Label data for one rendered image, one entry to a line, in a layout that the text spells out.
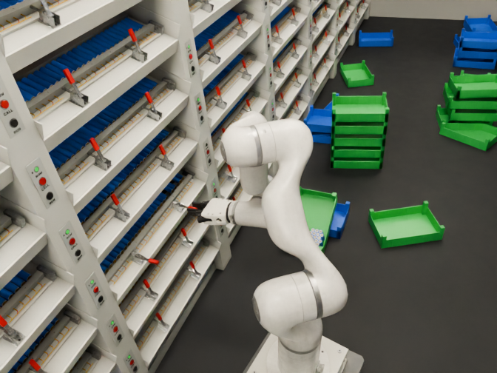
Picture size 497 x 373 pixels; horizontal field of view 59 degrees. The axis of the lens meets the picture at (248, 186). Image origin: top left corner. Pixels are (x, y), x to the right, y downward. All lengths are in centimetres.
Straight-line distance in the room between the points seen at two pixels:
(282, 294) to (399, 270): 116
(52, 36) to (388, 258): 169
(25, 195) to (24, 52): 30
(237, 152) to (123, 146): 42
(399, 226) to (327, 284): 131
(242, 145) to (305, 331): 50
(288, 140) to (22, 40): 61
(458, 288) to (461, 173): 84
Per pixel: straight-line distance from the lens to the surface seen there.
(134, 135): 137
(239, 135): 105
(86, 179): 124
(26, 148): 106
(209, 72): 170
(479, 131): 318
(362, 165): 268
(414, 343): 194
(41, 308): 125
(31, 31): 109
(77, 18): 115
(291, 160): 106
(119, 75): 129
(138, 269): 150
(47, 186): 111
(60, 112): 116
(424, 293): 210
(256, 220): 145
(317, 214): 224
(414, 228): 236
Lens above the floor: 162
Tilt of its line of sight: 39 degrees down
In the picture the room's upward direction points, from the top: 7 degrees counter-clockwise
